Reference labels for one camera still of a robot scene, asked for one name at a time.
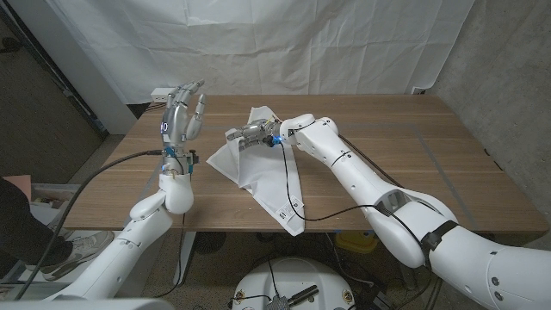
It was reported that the white table leg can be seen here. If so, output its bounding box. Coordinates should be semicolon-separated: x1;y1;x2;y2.
172;231;198;288

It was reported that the white power strip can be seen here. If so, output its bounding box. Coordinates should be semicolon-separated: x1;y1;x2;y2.
151;87;177;103

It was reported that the grey sneaker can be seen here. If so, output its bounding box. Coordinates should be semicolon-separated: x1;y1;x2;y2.
25;230;116;282

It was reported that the black round floor fan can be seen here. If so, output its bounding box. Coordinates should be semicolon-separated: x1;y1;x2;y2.
193;231;227;255

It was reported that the white cloth napkin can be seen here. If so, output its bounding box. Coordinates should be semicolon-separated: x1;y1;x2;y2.
205;105;306;237

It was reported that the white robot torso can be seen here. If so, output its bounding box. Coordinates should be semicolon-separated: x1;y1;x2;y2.
231;257;357;310

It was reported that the pink flat object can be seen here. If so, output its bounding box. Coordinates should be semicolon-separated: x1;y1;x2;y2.
0;174;33;202

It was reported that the white wrinkled backdrop sheet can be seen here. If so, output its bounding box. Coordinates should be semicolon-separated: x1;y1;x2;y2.
45;0;474;106

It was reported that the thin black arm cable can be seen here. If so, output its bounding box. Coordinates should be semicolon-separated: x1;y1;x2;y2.
154;146;190;299
278;141;434;276

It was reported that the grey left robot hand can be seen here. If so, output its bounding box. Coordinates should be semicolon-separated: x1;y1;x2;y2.
159;78;207;151

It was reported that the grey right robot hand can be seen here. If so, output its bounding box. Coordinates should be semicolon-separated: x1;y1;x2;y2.
226;116;283;152

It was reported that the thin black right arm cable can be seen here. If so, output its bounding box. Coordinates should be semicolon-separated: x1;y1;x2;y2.
278;141;434;276

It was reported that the white storage bin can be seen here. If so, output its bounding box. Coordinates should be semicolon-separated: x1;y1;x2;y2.
29;183;85;225

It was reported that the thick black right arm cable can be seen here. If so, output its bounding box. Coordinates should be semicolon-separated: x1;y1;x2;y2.
337;133;406;189

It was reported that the yellow object under table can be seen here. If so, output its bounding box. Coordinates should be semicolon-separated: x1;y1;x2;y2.
335;232;380;254

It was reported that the black tool on torso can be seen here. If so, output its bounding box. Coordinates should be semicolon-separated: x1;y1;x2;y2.
288;284;320;307

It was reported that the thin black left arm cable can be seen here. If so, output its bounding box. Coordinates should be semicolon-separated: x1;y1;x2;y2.
154;146;190;299

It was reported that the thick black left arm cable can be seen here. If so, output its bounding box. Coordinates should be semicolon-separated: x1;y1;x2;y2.
12;149;167;301

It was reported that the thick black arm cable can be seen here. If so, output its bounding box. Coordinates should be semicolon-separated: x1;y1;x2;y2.
337;133;406;189
12;149;167;301

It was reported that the grey metal connector block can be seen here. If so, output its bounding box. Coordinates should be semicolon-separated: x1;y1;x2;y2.
266;295;292;310

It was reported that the person in black clothes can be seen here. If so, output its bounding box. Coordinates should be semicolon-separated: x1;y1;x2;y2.
0;177;74;266

